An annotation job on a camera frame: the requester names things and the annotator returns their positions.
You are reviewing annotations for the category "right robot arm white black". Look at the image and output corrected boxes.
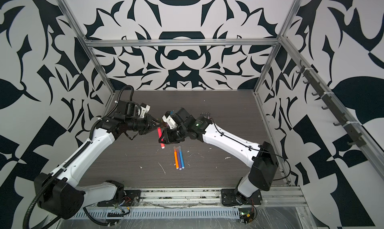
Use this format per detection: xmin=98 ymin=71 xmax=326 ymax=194
xmin=159 ymin=108 xmax=279 ymax=199

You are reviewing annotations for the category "orange marker pen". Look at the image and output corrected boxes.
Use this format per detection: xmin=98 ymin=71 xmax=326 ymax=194
xmin=174 ymin=147 xmax=180 ymax=170

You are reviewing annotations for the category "white slotted cable duct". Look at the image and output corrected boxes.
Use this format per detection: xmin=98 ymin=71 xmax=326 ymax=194
xmin=88 ymin=208 xmax=240 ymax=220

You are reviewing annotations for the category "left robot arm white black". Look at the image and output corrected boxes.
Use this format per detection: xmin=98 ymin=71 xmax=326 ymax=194
xmin=29 ymin=101 xmax=159 ymax=219

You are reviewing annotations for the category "grey hook rack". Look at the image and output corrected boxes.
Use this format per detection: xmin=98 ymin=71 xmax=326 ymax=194
xmin=297 ymin=62 xmax=367 ymax=148

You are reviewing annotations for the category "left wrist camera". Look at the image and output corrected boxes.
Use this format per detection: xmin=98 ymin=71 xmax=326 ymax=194
xmin=140 ymin=103 xmax=151 ymax=117

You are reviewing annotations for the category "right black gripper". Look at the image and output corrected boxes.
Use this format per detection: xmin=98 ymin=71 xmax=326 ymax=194
xmin=157 ymin=126 xmax=190 ymax=144

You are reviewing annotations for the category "circuit board with green light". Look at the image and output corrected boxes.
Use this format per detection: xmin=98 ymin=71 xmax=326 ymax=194
xmin=239 ymin=207 xmax=258 ymax=224

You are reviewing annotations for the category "pink red marker pen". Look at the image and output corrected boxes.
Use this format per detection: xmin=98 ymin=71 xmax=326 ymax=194
xmin=158 ymin=127 xmax=165 ymax=149

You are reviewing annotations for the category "blue marker pen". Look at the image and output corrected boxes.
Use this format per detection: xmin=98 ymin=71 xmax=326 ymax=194
xmin=178 ymin=146 xmax=185 ymax=169

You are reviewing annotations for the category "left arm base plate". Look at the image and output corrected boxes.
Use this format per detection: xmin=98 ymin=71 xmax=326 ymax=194
xmin=97 ymin=190 xmax=141 ymax=207

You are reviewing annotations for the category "aluminium front rail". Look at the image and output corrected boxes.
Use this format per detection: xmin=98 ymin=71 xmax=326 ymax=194
xmin=87 ymin=186 xmax=308 ymax=210

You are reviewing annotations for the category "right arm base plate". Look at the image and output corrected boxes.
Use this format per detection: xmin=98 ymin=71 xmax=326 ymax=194
xmin=221 ymin=189 xmax=263 ymax=207

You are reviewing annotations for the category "aluminium frame crossbar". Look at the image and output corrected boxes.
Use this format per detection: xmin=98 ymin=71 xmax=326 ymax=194
xmin=85 ymin=38 xmax=278 ymax=48

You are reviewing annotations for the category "purple marker pen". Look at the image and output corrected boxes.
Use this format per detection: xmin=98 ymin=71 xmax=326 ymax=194
xmin=176 ymin=148 xmax=182 ymax=170

